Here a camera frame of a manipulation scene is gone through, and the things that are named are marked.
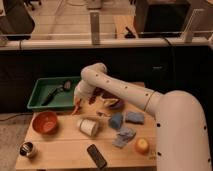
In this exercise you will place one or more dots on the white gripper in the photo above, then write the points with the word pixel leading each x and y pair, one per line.
pixel 83 90

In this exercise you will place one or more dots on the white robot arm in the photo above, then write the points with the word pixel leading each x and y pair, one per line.
pixel 182 142

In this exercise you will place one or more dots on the green plastic tray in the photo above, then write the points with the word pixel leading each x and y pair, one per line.
pixel 44 86

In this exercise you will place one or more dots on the black spatula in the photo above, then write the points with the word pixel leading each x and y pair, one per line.
pixel 65 87

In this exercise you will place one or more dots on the white cup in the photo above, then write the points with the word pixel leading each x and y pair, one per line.
pixel 88 127

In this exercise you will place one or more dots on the blue cup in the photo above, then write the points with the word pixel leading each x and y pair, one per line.
pixel 116 121

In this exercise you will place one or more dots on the orange bowl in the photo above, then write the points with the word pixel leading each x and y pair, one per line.
pixel 45 122

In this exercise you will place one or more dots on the blue sponge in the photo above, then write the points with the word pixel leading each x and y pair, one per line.
pixel 134 117

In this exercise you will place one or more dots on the blue-grey cloth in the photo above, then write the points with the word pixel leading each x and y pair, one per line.
pixel 124 135

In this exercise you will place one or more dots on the black remote control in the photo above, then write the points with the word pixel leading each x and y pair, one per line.
pixel 96 156

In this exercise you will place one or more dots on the orange fruit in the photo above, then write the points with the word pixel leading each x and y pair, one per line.
pixel 141 146

